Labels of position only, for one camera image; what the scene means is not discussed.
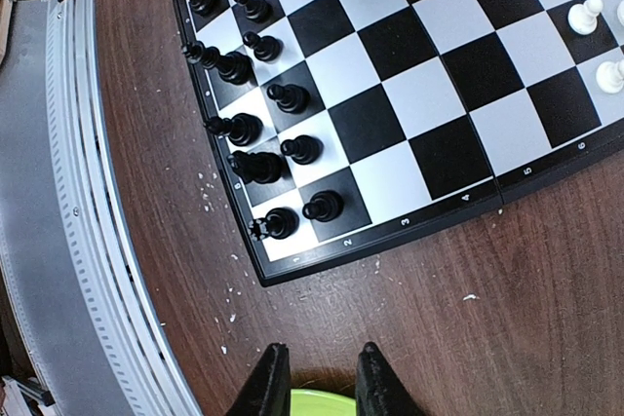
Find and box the black rook piece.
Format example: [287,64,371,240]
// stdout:
[248,208,299,241]

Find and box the black pawn piece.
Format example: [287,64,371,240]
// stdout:
[302,190,344,222]

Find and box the black knight piece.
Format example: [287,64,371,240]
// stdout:
[227,151,283,184]

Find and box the black bishop piece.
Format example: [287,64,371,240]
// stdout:
[205,113,263,146]

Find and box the black and white chessboard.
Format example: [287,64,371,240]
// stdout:
[173,0,623,285]

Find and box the black king piece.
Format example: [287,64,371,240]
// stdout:
[181,41,253,85]

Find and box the front aluminium rail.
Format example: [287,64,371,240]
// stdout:
[46,0,201,415]

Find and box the green plate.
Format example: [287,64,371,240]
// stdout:
[290,389,356,416]

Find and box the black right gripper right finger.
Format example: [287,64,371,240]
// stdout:
[355,342,424,415]

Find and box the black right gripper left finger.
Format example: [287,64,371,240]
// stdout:
[226,343,292,416]

